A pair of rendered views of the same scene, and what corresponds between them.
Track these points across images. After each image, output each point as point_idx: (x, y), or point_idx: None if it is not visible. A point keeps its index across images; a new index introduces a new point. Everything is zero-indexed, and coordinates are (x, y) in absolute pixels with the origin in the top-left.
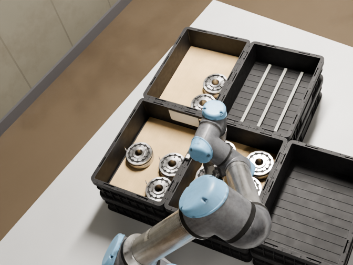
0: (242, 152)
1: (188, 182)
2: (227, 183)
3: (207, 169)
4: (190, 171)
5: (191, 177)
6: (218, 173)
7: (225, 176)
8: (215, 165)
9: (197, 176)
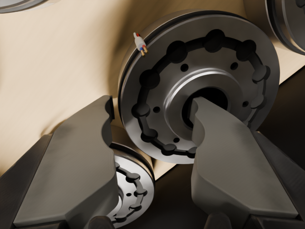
0: (4, 163)
1: (299, 110)
2: (114, 35)
3: (270, 168)
4: (304, 164)
5: (271, 127)
6: (151, 104)
7: (113, 80)
8: (147, 152)
9: (253, 125)
